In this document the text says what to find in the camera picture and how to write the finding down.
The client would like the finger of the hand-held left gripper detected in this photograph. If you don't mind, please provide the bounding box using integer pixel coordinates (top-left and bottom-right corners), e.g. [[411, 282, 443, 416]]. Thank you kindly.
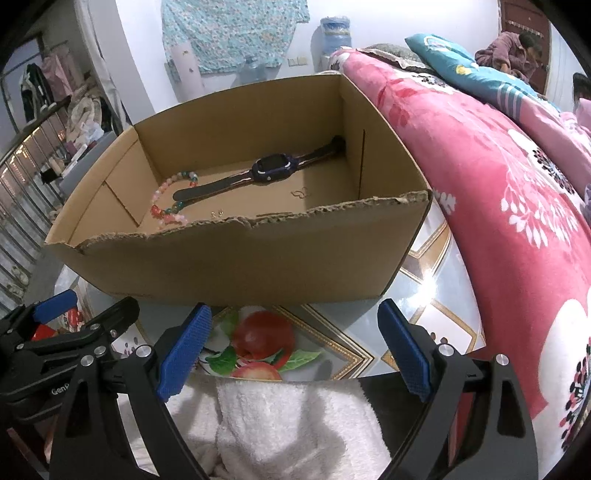
[[0, 289, 78, 343], [18, 296, 140, 370]]

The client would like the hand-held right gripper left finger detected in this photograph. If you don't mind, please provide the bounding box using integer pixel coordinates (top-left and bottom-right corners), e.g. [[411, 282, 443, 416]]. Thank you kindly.
[[48, 302, 214, 480]]

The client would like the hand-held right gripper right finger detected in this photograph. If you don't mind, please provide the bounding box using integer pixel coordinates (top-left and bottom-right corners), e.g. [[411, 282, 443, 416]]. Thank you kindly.
[[377, 298, 539, 480]]

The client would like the brown cardboard box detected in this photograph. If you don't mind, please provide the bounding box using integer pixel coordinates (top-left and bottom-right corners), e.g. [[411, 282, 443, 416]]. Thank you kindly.
[[44, 73, 434, 308]]

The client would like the pink bead bracelet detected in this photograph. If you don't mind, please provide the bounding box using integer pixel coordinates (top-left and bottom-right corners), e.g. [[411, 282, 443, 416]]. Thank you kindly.
[[150, 170, 199, 229]]

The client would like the purple smart watch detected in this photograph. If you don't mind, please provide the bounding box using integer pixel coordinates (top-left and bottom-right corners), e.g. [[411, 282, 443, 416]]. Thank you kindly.
[[173, 135, 347, 204]]

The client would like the metal railing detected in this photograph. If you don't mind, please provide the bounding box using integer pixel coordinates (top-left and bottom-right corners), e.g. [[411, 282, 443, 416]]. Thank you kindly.
[[0, 105, 71, 301]]

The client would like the white fluffy towel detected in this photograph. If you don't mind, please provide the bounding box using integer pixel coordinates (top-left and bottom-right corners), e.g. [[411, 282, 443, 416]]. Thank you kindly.
[[117, 364, 393, 480]]

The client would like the grey board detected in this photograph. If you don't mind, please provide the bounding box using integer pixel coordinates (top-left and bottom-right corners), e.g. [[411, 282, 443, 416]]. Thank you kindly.
[[61, 130, 134, 195]]

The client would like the red floral blanket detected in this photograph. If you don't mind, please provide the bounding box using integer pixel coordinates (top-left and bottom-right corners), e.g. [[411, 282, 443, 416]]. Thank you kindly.
[[330, 48, 591, 462]]

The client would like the clothes rack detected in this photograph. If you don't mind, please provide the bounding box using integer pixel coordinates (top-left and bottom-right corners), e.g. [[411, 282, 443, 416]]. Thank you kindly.
[[18, 50, 122, 158]]

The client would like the white tall column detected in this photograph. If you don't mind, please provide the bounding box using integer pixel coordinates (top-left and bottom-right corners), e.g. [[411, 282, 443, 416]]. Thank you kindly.
[[167, 43, 195, 105]]

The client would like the pink quilt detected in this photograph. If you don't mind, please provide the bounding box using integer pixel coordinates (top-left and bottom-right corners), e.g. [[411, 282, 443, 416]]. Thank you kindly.
[[522, 98, 591, 185]]

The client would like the teal pillow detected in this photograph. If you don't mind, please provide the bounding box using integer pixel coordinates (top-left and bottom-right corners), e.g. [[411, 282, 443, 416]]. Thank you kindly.
[[405, 33, 563, 112]]

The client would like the grey lace-edged pillow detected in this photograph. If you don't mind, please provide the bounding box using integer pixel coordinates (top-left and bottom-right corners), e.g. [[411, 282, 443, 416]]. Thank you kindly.
[[364, 43, 435, 75]]

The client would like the floral cloth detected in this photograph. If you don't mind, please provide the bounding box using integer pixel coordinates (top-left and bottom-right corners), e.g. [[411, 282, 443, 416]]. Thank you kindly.
[[161, 0, 311, 75]]

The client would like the blue water jug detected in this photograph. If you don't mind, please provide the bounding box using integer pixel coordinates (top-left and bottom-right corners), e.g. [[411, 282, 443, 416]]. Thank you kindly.
[[320, 16, 354, 59]]

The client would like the brown door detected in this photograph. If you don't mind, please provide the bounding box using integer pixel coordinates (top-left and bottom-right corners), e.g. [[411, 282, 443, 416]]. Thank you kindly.
[[500, 0, 551, 88]]

